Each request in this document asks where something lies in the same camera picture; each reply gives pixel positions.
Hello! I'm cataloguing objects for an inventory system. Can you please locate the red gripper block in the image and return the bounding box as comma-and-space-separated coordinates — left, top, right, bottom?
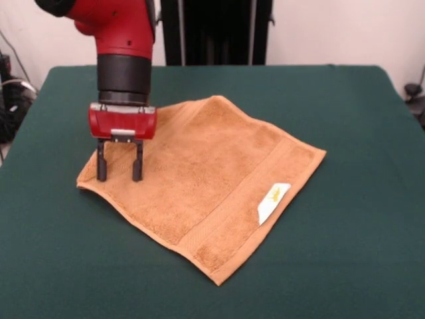
87, 102, 158, 183

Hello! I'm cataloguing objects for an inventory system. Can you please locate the tan terry towel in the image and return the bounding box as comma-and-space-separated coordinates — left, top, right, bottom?
76, 95, 327, 287

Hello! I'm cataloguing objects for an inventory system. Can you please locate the dark green table cloth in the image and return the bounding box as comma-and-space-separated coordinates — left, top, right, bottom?
0, 64, 425, 319

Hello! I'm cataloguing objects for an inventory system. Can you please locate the dark grey stand base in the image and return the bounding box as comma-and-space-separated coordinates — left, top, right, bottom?
404, 82, 425, 130

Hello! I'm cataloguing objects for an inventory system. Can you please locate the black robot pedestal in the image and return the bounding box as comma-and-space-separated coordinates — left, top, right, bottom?
153, 0, 276, 66

